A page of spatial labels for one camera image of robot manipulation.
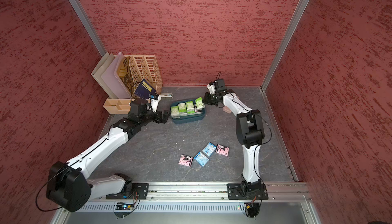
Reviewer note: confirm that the pink case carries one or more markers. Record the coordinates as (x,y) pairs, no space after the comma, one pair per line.
(227,110)

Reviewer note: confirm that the aluminium front rail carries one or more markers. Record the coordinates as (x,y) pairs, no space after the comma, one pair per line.
(278,192)

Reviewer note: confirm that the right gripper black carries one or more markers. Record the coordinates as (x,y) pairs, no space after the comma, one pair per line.
(206,100)

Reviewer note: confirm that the corner aluminium profile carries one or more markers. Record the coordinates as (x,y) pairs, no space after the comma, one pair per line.
(296,17)
(83,17)

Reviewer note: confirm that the left circuit board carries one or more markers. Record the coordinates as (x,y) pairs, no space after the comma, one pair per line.
(124,206)

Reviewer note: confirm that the pink tissue pack bottom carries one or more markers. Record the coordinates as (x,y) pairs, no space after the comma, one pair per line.
(186,160)

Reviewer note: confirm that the blue tissue pack bottom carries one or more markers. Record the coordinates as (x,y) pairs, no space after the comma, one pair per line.
(201,159)

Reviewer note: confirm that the teal storage box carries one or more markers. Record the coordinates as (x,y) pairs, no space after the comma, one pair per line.
(188,118)

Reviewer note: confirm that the beige file organizer rack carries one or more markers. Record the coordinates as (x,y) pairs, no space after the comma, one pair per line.
(142,67)

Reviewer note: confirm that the green tissue pack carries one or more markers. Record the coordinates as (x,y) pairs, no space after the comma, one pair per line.
(199,103)
(175,112)
(182,109)
(190,107)

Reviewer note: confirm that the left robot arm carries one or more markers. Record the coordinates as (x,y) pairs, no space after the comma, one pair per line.
(69,184)

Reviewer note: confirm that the pink tissue pack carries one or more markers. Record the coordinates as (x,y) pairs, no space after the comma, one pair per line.
(186,160)
(222,150)

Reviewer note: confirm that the left corner aluminium profile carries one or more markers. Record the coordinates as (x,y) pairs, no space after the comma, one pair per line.
(83,17)

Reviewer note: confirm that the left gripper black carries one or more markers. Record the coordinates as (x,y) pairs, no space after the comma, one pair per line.
(165,116)

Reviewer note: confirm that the navy blue book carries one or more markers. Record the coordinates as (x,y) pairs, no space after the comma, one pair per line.
(145,90)

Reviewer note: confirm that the blue tissue pack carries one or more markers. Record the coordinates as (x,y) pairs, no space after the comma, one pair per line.
(209,149)
(201,159)

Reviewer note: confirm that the pink folder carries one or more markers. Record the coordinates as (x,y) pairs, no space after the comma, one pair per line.
(115,87)

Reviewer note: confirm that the right corner aluminium profile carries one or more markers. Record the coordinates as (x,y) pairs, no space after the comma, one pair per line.
(296,17)

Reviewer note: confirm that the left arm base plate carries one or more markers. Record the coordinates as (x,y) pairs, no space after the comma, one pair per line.
(141,190)

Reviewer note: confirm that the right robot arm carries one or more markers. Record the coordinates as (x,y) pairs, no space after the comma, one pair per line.
(249,132)

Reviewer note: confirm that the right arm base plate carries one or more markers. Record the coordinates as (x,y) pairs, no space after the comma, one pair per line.
(235,193)

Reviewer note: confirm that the gold patterned book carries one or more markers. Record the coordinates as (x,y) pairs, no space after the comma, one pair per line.
(125,74)

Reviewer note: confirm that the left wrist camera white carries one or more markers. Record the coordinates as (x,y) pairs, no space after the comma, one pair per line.
(154,101)

